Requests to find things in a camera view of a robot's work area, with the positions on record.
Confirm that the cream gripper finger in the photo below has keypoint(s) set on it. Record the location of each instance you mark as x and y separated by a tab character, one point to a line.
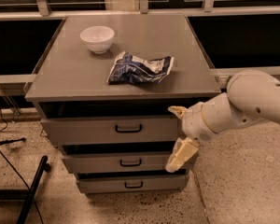
179	111
183	150

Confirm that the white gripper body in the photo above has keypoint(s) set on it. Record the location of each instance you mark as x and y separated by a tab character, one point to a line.
193	123

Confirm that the grey top drawer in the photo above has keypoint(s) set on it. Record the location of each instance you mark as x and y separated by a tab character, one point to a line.
108	130

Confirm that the grey drawer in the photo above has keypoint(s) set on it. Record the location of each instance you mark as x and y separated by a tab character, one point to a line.
115	162
108	130
132	183

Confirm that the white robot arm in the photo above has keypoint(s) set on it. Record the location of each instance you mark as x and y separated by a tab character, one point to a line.
252	96

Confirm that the grey middle drawer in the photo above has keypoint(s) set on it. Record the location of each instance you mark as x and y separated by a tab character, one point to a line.
115	162

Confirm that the grey drawer cabinet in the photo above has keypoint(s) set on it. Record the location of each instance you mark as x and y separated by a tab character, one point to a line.
103	93

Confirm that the grey bottom drawer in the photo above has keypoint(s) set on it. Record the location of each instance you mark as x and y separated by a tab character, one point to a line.
132	183

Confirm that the crumpled blue white bag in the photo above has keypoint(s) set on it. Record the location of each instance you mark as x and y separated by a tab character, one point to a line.
128	68

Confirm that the white bowl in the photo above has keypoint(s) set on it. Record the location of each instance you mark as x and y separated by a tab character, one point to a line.
98	39

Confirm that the metal window railing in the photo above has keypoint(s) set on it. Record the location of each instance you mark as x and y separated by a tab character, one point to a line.
24	10

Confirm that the black metal stand leg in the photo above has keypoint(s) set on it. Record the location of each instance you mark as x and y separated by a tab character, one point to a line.
26	195

